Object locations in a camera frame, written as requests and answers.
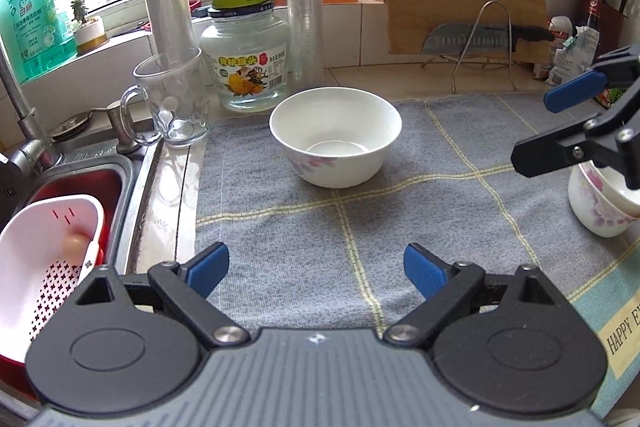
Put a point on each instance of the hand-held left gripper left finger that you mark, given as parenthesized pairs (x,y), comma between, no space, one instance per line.
(207,267)

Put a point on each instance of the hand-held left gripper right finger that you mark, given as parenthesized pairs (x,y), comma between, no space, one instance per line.
(425,269)

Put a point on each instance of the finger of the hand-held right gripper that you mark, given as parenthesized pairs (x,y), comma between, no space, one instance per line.
(575,92)
(550,152)

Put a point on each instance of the white bowl pink flowers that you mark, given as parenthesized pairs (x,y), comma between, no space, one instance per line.
(605,187)
(600,223)
(335,117)

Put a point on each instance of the white printed bag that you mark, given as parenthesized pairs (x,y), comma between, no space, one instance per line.
(575,57)

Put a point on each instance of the grey checked dish mat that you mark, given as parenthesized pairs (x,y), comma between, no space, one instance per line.
(450,217)

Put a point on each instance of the dark red knife block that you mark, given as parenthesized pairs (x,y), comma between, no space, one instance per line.
(614,24)

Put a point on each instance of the dark sauce bottle red label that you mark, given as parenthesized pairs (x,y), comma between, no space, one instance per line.
(593,7)

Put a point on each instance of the steel sink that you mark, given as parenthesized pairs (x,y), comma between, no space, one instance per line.
(135,187)

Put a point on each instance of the beige egg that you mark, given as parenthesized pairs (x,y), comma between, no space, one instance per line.
(76,246)

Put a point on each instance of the clear glass mug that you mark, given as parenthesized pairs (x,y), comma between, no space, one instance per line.
(175,107)

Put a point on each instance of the white plastic colander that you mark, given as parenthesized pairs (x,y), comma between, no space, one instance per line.
(30,257)

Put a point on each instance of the metal sink strainer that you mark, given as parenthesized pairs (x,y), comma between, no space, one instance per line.
(70,124)

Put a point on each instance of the glass jar fruit label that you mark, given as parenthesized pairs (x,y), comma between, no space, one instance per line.
(245,57)

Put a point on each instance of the metal faucet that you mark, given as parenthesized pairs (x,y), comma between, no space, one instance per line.
(30,127)

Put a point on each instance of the small potted plant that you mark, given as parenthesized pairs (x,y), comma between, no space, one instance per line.
(90,34)

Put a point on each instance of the green dish soap bottle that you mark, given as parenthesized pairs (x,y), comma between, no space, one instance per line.
(35,22)

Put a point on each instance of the metal sink post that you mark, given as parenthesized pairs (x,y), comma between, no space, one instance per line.
(122,127)

